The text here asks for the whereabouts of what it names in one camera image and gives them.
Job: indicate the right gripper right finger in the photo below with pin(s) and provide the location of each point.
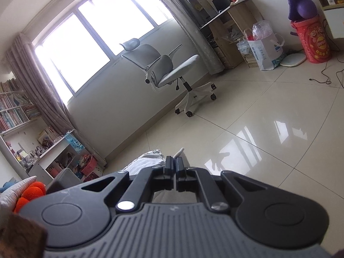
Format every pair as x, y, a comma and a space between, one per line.
201, 182

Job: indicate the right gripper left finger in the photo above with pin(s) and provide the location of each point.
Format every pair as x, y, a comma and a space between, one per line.
143, 186

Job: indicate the white garment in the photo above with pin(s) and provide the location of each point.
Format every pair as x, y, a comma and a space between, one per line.
150, 159

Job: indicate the pink storage basket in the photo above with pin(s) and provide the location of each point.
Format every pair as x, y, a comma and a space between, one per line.
89, 167

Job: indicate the grey office chair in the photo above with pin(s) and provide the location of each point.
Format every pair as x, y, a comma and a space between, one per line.
160, 72

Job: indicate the orange flower cushion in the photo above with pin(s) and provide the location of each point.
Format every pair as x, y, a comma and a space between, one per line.
34, 191

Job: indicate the brown sleeve cuff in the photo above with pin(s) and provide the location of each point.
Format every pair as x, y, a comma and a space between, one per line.
21, 237

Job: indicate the white paper shopping bag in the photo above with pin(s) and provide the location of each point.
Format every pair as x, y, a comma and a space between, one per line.
268, 49

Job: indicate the blue plush toy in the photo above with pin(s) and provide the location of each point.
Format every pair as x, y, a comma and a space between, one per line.
6, 186

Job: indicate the white pillow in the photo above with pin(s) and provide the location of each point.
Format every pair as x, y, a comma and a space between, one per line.
10, 196

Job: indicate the white desk shelf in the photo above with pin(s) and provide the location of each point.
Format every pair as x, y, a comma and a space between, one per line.
36, 147

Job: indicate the white round floor scale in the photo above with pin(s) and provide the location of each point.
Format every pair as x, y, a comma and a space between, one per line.
293, 60

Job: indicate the grey curtain right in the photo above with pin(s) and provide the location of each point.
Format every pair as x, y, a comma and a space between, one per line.
187, 21

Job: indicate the grey curtain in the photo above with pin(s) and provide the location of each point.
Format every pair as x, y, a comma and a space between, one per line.
33, 78
187, 21

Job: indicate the wooden desk shelf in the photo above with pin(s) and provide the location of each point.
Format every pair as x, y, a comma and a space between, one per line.
223, 25

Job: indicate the grey curtain left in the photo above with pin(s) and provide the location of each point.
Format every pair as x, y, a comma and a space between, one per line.
33, 78

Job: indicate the red snack bag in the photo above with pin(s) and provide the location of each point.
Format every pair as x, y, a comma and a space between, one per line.
313, 39

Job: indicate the purple plush toy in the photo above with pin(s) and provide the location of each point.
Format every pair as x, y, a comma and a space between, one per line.
301, 9

